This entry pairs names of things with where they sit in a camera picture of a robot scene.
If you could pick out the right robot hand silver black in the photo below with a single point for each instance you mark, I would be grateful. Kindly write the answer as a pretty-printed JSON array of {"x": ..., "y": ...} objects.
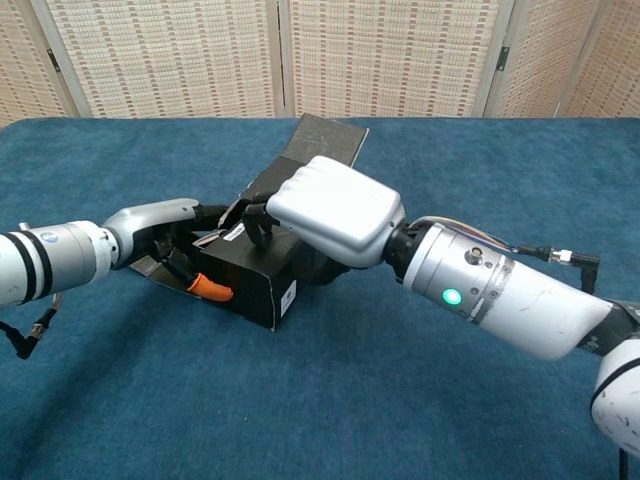
[{"x": 340, "y": 210}]

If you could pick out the left robot hand orange thumb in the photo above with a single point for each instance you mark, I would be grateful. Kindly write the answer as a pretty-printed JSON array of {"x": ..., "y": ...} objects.
[{"x": 145, "y": 225}]

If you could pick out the dark cardboard folding box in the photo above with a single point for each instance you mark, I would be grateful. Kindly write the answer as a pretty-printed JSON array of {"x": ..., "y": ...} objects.
[{"x": 250, "y": 280}]

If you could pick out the black screen hinge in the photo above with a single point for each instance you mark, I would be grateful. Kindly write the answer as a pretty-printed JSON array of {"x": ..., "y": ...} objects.
[
  {"x": 53, "y": 59},
  {"x": 503, "y": 57}
]

